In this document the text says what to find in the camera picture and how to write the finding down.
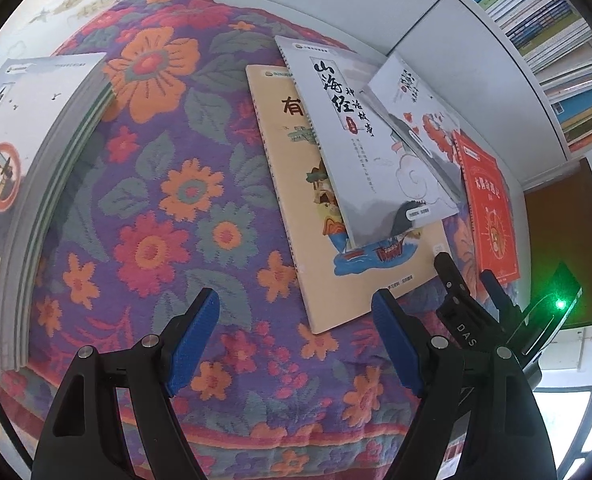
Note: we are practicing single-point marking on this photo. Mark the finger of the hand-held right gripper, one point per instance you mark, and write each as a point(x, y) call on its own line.
point(450, 285)
point(498, 300)

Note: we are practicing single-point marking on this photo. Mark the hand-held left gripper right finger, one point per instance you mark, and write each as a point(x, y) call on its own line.
point(395, 340)

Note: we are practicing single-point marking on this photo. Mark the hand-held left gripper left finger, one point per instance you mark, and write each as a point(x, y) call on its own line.
point(196, 335)

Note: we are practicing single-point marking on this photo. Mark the stack of picture books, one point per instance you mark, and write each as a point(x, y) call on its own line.
point(21, 170)

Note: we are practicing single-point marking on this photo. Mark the row of shelved books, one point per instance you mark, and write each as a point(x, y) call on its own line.
point(550, 35)

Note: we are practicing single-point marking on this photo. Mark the brown wooden cabinet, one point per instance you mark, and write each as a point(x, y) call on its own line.
point(560, 225)

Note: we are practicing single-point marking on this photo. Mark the large bright window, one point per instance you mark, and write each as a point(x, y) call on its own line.
point(575, 410)

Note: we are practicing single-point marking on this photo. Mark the white book with cloud drawing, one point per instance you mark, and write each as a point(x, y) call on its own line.
point(346, 170)

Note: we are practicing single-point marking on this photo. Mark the tan book with blue ship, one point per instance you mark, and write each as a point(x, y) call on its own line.
point(301, 200)

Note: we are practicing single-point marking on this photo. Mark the white book with red creature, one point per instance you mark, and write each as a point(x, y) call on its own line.
point(415, 105)

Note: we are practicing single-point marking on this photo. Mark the floral knitted blanket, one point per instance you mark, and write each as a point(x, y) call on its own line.
point(186, 125)

